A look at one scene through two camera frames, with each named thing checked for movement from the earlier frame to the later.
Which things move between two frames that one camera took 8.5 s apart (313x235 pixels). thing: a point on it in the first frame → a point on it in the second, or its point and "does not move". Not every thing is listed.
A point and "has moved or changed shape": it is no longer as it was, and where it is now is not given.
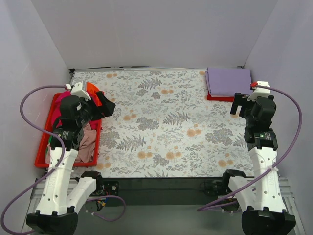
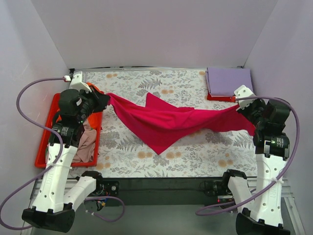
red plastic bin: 40,159 does not move
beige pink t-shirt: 87,151 does not move
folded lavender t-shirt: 225,82 does not move
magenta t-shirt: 56,120 has moved or changed shape
